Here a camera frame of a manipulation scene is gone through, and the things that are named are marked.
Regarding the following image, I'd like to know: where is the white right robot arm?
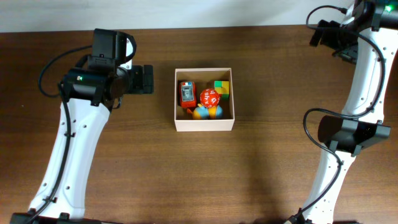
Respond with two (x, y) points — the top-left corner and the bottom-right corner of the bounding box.
(287, 0), (397, 223)

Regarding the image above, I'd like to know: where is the red toy fire truck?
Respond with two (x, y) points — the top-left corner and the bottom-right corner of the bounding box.
(178, 81), (197, 108)

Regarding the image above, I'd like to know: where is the white cardboard box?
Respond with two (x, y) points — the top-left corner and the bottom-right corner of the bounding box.
(174, 68), (235, 132)

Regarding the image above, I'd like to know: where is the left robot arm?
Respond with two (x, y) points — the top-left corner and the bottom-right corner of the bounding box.
(10, 29), (154, 224)

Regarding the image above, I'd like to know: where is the orange blue toy duck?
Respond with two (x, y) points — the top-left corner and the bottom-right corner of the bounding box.
(187, 105), (223, 120)

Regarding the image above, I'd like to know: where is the red numbered polyhedral die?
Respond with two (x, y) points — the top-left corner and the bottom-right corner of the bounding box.
(200, 88), (220, 108)

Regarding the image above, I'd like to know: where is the multicolour puzzle cube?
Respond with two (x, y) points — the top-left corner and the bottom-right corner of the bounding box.
(214, 80), (229, 100)

